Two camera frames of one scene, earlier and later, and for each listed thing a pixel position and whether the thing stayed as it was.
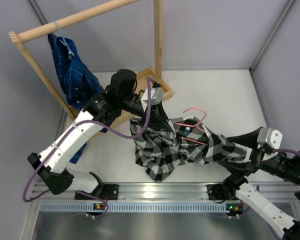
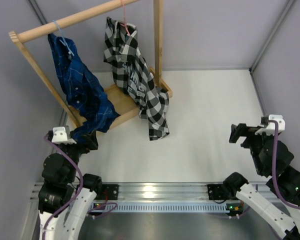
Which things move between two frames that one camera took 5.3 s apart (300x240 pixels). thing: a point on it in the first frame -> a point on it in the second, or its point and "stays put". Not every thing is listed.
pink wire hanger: [196, 126] -> [125, 24]
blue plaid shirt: [81, 84] stays put
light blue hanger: [65, 43] stays put
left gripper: [157, 113] -> [91, 143]
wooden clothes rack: [156, 74] stays put
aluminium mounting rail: [177, 192] stays put
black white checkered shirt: [163, 145] -> [132, 77]
